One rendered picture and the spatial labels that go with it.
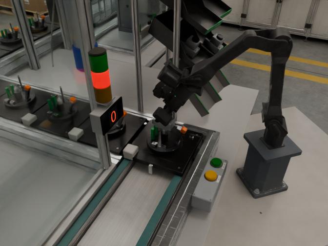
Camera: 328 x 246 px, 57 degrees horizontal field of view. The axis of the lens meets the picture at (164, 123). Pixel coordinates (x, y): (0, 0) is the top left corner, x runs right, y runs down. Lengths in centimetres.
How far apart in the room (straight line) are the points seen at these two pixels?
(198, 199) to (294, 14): 419
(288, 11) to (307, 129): 353
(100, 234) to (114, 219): 7
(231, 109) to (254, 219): 66
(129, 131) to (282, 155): 59
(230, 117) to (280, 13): 359
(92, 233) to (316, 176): 88
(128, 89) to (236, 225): 99
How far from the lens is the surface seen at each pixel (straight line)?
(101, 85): 87
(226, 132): 145
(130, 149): 114
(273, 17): 501
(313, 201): 126
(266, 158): 105
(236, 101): 167
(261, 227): 112
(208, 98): 137
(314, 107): 345
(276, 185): 121
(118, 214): 104
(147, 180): 112
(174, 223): 96
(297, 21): 500
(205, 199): 102
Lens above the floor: 176
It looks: 38 degrees down
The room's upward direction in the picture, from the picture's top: straight up
